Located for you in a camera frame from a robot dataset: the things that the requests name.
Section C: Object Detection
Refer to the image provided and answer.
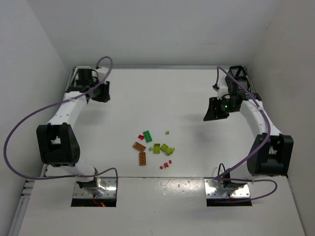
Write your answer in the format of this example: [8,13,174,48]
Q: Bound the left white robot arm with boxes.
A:
[36,67,110,191]

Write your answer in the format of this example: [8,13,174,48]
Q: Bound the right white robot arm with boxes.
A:
[203,72,294,185]

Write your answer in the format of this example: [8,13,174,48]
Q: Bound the black slotted container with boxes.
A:
[225,65,251,94]

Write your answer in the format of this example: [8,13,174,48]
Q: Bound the white slotted container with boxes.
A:
[71,68,92,85]

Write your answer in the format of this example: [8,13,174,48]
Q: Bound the lime lego with stud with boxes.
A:
[165,147,175,155]

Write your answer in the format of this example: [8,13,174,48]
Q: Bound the green 2x4 lego plate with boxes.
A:
[143,130,153,143]

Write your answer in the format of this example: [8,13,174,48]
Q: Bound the lower brown lego brick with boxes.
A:
[139,152,146,166]

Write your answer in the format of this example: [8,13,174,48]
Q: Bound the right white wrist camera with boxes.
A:
[213,84,229,99]

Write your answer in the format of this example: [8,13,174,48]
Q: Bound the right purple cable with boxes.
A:
[212,65,278,202]

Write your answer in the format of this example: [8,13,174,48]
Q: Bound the purple cable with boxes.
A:
[3,56,118,180]
[212,65,278,202]

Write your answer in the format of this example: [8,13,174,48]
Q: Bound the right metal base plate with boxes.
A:
[204,178,250,199]

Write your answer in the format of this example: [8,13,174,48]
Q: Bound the metal base plate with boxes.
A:
[72,177,117,199]
[204,178,250,199]

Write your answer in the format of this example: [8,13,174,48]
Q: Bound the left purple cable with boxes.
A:
[3,56,118,180]

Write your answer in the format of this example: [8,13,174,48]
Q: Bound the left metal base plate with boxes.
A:
[72,177,117,199]

